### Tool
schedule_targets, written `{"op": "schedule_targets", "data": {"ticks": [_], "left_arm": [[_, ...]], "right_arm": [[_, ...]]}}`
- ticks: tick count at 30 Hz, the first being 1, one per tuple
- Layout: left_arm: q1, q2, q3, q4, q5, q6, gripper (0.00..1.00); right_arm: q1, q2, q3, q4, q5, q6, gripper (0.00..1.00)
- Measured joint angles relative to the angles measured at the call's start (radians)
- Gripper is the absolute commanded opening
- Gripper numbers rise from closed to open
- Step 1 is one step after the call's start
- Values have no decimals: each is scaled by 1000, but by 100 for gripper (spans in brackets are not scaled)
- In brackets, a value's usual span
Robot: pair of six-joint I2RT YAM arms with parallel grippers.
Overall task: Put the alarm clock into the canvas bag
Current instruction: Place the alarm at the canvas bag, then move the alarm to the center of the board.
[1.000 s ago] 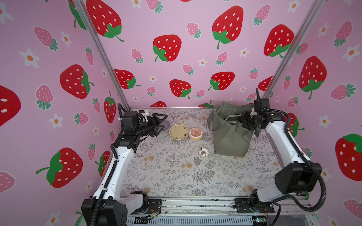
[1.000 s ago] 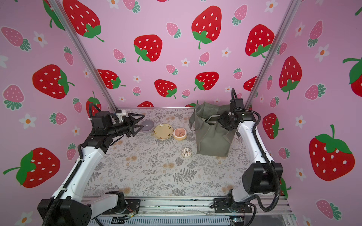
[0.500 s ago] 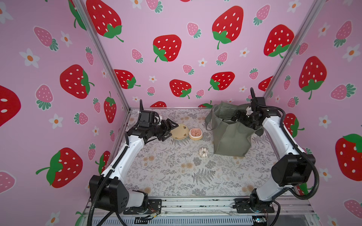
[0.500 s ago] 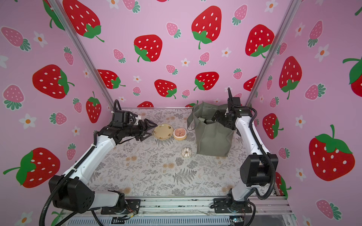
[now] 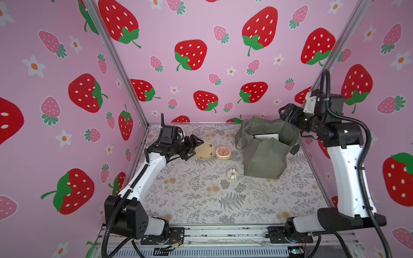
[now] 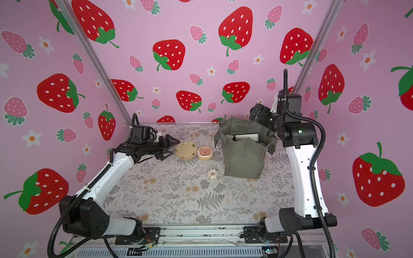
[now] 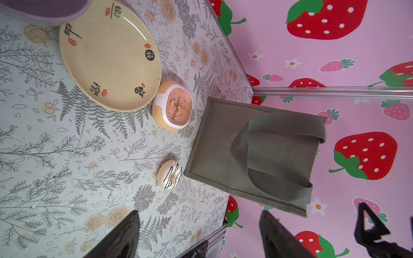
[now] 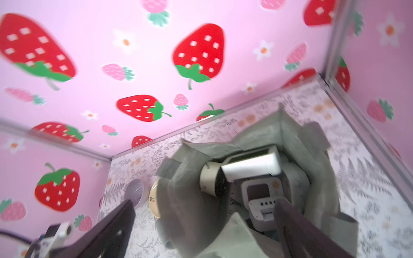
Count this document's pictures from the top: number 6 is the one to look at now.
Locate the beige striped small ball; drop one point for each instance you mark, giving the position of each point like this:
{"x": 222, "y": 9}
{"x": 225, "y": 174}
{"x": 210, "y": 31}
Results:
{"x": 213, "y": 174}

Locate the aluminium frame rail front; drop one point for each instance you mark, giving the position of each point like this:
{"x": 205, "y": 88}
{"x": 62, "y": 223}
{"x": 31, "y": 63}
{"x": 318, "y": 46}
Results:
{"x": 191, "y": 235}

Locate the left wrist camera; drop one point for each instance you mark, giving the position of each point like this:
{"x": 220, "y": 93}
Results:
{"x": 143, "y": 134}

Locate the olive green canvas bag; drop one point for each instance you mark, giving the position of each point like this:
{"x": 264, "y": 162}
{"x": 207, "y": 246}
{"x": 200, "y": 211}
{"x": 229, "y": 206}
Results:
{"x": 245, "y": 158}

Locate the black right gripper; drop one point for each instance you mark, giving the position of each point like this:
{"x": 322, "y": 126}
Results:
{"x": 269, "y": 119}

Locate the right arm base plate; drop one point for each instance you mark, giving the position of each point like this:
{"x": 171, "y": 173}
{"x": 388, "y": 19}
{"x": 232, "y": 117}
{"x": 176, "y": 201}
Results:
{"x": 257, "y": 234}

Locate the peach round alarm clock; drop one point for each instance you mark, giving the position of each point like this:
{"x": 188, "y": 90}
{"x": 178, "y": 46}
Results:
{"x": 205, "y": 153}

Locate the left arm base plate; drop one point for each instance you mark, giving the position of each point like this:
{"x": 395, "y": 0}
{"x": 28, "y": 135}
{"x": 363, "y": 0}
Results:
{"x": 145, "y": 236}

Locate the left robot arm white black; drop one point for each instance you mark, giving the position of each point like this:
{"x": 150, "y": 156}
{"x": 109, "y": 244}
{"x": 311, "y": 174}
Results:
{"x": 82, "y": 214}

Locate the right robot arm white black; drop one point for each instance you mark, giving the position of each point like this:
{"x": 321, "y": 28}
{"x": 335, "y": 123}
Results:
{"x": 303, "y": 139}

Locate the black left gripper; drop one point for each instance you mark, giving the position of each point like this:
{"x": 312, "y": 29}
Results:
{"x": 164, "y": 146}

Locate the yellow ceramic plate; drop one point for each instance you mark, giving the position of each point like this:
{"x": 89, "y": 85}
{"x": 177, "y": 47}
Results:
{"x": 186, "y": 150}

